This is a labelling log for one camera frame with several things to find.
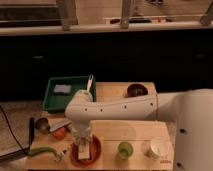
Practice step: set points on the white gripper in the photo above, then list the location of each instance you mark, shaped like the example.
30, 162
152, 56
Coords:
81, 131

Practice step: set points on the white eraser block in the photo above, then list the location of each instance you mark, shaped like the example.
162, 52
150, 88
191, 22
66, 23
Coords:
83, 152

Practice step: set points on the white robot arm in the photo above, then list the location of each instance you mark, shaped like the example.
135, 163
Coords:
192, 111

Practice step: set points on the dark brown bowl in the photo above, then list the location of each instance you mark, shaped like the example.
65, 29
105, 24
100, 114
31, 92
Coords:
136, 89

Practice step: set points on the orange fruit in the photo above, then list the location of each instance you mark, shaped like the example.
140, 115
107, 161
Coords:
59, 133

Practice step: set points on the metal measuring scoop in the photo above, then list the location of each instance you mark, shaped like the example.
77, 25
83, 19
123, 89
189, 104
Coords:
41, 124

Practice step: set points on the green tray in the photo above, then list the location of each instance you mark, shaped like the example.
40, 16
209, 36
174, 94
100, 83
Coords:
54, 101

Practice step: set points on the grey sponge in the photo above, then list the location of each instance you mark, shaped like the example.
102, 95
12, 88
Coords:
62, 89

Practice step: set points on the wooden board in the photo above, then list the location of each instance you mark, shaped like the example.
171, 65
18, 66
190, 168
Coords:
110, 133

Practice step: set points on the green cup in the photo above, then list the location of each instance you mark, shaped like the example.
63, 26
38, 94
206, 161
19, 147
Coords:
125, 150

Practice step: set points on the white cup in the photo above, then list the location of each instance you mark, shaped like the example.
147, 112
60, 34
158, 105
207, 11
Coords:
157, 148

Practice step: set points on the green handled peeler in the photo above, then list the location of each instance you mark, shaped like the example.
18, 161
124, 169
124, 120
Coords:
40, 150

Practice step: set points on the white handled brush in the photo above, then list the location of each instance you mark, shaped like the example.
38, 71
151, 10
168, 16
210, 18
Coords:
90, 81

